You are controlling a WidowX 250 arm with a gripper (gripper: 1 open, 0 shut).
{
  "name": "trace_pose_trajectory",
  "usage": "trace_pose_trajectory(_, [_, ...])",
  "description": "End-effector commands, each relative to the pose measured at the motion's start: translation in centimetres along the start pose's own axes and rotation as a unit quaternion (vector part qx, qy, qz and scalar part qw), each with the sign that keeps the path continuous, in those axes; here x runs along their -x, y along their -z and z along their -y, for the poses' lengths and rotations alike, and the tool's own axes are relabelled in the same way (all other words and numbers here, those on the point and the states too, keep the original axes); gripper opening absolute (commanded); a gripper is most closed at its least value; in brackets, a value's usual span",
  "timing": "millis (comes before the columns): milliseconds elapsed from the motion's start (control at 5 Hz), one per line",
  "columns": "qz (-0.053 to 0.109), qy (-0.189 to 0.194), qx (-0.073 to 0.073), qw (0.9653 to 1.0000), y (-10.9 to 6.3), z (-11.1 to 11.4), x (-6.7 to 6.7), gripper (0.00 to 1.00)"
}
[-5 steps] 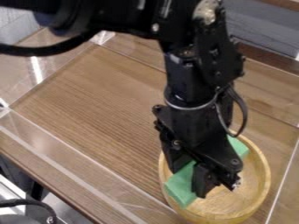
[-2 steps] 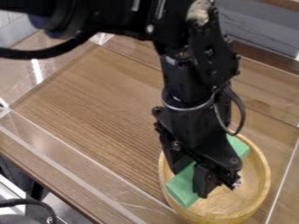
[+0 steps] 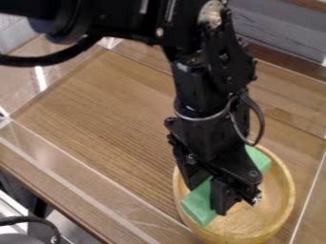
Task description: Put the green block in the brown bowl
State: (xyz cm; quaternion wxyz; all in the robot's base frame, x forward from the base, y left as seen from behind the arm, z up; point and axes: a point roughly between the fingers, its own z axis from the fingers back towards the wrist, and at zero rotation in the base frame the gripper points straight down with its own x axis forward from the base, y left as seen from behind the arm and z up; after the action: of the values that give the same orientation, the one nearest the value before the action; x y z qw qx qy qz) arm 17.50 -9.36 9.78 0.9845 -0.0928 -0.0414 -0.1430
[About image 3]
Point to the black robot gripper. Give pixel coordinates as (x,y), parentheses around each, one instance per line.
(210,150)

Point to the green rectangular block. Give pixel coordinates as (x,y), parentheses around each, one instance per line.
(196,202)

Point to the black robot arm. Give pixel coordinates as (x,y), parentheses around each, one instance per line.
(213,70)

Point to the brown wooden bowl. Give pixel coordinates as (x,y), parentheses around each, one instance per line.
(248,225)

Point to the clear acrylic tray enclosure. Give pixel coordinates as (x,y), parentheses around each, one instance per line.
(87,144)

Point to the black metal mount with screw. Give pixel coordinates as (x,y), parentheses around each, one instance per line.
(42,232)

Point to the clear acrylic corner bracket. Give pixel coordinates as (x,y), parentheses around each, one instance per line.
(110,42)

